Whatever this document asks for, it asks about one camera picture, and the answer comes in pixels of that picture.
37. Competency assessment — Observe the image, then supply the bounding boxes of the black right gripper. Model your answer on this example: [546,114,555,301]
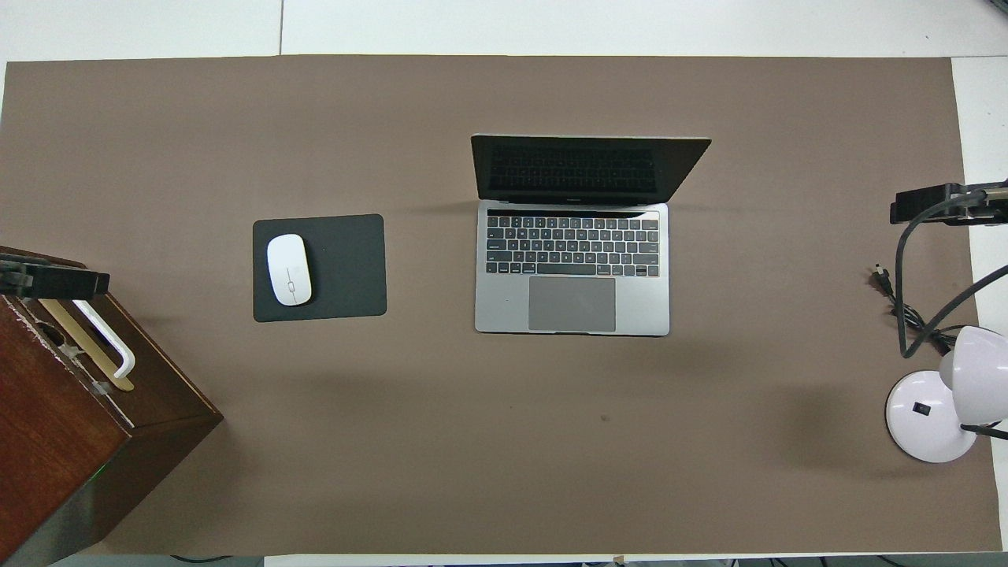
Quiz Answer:
[891,183,1008,228]

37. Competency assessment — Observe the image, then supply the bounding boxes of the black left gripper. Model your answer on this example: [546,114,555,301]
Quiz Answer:
[0,262,111,299]

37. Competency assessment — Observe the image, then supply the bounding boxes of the grey Apple laptop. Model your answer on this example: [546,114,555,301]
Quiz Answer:
[470,134,713,338]

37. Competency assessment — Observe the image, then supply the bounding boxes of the dark brown wooden box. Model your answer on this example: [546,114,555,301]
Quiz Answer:
[0,246,225,567]

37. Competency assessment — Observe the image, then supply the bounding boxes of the white desk lamp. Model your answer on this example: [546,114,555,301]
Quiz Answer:
[885,325,1008,464]

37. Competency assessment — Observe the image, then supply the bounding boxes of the white computer mouse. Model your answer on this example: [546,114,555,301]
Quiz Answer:
[266,234,313,307]

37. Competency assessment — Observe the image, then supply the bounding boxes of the black mouse pad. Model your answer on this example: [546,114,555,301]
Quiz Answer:
[252,213,388,324]

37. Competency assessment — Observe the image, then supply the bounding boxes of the brown table mat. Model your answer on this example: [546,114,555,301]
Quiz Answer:
[0,55,1002,556]

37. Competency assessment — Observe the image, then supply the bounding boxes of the white box handle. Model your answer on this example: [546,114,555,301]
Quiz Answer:
[72,298,136,380]

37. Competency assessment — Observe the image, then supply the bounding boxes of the black lamp power cable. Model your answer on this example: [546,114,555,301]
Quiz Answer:
[870,266,958,352]

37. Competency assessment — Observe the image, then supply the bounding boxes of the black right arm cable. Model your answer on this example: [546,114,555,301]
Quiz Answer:
[896,181,1008,360]

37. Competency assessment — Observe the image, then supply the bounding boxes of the brass handle plate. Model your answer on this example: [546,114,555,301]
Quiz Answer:
[38,298,135,392]

